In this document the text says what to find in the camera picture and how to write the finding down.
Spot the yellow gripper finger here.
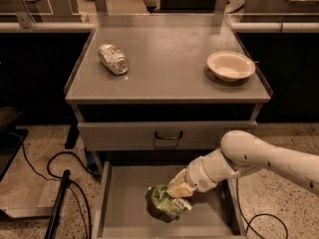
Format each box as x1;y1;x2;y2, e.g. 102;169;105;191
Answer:
167;168;186;188
166;182;195;198

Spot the white horizontal rail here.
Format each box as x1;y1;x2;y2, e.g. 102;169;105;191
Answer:
0;22;319;33

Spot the black bar on floor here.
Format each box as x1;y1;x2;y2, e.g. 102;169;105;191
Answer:
45;169;70;239

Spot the open grey middle drawer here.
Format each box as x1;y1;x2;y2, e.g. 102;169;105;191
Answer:
92;161;247;239

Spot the white paper bowl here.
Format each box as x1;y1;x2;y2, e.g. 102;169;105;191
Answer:
206;51;255;83

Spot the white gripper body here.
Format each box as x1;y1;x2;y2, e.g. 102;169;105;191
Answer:
185;156;217;193

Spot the black drawer handle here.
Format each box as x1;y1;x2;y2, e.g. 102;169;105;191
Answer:
155;130;183;140

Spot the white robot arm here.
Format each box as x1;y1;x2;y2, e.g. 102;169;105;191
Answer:
166;130;319;198

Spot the black cable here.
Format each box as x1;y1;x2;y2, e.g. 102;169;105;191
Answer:
234;177;289;239
9;131;102;239

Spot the grey table base plate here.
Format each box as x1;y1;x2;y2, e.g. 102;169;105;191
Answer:
0;207;53;219

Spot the black cable on right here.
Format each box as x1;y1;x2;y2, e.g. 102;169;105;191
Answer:
234;177;289;239

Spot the black cable on left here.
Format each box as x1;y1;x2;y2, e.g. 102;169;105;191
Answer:
9;131;102;239

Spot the crushed silver soda can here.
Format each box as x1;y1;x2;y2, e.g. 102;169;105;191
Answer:
98;44;130;75

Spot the grey top drawer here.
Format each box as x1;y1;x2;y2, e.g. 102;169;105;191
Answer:
78;120;257;151

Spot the dark chair at left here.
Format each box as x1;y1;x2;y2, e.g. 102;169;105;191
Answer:
0;107;28;181

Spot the grey metal drawer cabinet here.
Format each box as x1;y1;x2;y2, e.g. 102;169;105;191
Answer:
64;13;274;239

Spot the green jalapeno chip bag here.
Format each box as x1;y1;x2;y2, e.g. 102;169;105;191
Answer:
145;184;192;223

